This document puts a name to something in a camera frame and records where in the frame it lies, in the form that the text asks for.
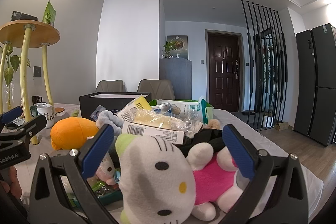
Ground white printed mug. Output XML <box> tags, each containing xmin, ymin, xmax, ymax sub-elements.
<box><xmin>37</xmin><ymin>104</ymin><xmax>56</xmax><ymax>129</ymax></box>

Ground beige plush toy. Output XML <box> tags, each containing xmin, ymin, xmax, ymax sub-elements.
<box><xmin>203</xmin><ymin>119</ymin><xmax>221</xmax><ymax>130</ymax></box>

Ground white packet yellow label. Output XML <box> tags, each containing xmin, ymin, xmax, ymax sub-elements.
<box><xmin>115</xmin><ymin>97</ymin><xmax>153</xmax><ymax>122</ymax></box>

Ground black bag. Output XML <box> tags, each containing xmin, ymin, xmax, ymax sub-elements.
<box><xmin>175</xmin><ymin>128</ymin><xmax>226</xmax><ymax>159</ymax></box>

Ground white desktop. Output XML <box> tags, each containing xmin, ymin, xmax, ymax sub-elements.
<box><xmin>21</xmin><ymin>103</ymin><xmax>324</xmax><ymax>224</ymax></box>

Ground orange plush fruit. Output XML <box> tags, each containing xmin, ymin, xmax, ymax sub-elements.
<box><xmin>50</xmin><ymin>117</ymin><xmax>100</xmax><ymax>151</ymax></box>

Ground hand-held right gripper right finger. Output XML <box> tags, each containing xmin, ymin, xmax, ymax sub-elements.
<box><xmin>215</xmin><ymin>124</ymin><xmax>309</xmax><ymax>224</ymax></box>

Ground round wooden stand yellow legs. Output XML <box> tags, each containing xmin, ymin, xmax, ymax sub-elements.
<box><xmin>0</xmin><ymin>21</ymin><xmax>61</xmax><ymax>146</ymax></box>

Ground white orange carton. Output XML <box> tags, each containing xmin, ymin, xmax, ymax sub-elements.
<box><xmin>122</xmin><ymin>121</ymin><xmax>185</xmax><ymax>146</ymax></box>

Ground clear bag yellow contents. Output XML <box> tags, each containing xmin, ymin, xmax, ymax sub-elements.
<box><xmin>131</xmin><ymin>106</ymin><xmax>204</xmax><ymax>139</ymax></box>

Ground grey dining chair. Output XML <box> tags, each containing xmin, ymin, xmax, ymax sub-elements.
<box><xmin>137</xmin><ymin>79</ymin><xmax>175</xmax><ymax>101</ymax></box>
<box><xmin>95</xmin><ymin>80</ymin><xmax>124</xmax><ymax>93</ymax></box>

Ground small pink plush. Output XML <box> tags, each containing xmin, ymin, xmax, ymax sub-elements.
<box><xmin>94</xmin><ymin>153</ymin><xmax>117</xmax><ymax>186</ymax></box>

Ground person's left hand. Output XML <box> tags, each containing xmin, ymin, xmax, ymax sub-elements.
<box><xmin>0</xmin><ymin>166</ymin><xmax>23</xmax><ymax>199</ymax></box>

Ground black refrigerator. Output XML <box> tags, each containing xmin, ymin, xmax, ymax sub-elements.
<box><xmin>295</xmin><ymin>23</ymin><xmax>336</xmax><ymax>147</ymax></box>

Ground blue plastic packet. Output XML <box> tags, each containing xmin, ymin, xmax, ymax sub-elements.
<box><xmin>89</xmin><ymin>105</ymin><xmax>105</xmax><ymax>119</ymax></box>

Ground white blue box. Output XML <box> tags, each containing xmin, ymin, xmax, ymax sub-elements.
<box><xmin>151</xmin><ymin>99</ymin><xmax>200</xmax><ymax>119</ymax></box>

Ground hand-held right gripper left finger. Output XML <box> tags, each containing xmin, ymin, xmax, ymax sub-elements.
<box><xmin>29</xmin><ymin>124</ymin><xmax>124</xmax><ymax>224</ymax></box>

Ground black pole room divider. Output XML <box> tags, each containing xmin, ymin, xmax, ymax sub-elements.
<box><xmin>241</xmin><ymin>0</ymin><xmax>286</xmax><ymax>131</ymax></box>

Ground white cat plush pink dress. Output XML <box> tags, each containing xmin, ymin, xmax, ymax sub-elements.
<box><xmin>115</xmin><ymin>133</ymin><xmax>246</xmax><ymax>224</ymax></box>

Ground grey fluffy plush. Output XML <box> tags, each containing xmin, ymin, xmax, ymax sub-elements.
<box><xmin>96</xmin><ymin>110</ymin><xmax>124</xmax><ymax>135</ymax></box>

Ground green mug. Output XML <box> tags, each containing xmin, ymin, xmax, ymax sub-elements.
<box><xmin>29</xmin><ymin>102</ymin><xmax>47</xmax><ymax>118</ymax></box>

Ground teal box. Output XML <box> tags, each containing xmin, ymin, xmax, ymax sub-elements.
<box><xmin>89</xmin><ymin>179</ymin><xmax>124</xmax><ymax>206</ymax></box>

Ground dark cabinet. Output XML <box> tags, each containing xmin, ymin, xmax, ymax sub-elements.
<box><xmin>159</xmin><ymin>58</ymin><xmax>192</xmax><ymax>101</ymax></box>

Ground green leafy plant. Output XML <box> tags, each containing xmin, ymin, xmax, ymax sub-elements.
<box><xmin>0</xmin><ymin>46</ymin><xmax>31</xmax><ymax>114</ymax></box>

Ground dark flat box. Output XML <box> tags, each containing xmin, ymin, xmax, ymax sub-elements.
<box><xmin>10</xmin><ymin>11</ymin><xmax>38</xmax><ymax>22</ymax></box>

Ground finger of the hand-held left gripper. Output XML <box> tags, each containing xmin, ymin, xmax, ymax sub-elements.
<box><xmin>0</xmin><ymin>106</ymin><xmax>24</xmax><ymax>125</ymax></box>
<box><xmin>0</xmin><ymin>114</ymin><xmax>48</xmax><ymax>143</ymax></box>

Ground framed picture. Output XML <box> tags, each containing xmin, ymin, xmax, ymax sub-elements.
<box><xmin>167</xmin><ymin>35</ymin><xmax>188</xmax><ymax>59</ymax></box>

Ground white plant pot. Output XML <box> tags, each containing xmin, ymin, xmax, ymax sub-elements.
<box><xmin>262</xmin><ymin>112</ymin><xmax>275</xmax><ymax>128</ymax></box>

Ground green cardboard box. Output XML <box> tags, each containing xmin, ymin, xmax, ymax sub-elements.
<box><xmin>148</xmin><ymin>99</ymin><xmax>214</xmax><ymax>125</ymax></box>

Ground black cardboard box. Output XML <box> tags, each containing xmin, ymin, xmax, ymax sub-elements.
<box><xmin>79</xmin><ymin>92</ymin><xmax>152</xmax><ymax>122</ymax></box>

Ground green printed card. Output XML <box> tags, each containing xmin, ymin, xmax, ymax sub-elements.
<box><xmin>42</xmin><ymin>0</ymin><xmax>56</xmax><ymax>26</ymax></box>

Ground brown door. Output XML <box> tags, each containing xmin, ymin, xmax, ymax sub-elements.
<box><xmin>205</xmin><ymin>29</ymin><xmax>243</xmax><ymax>112</ymax></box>

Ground small potted plant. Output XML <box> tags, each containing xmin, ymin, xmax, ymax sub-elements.
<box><xmin>163</xmin><ymin>40</ymin><xmax>177</xmax><ymax>59</ymax></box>

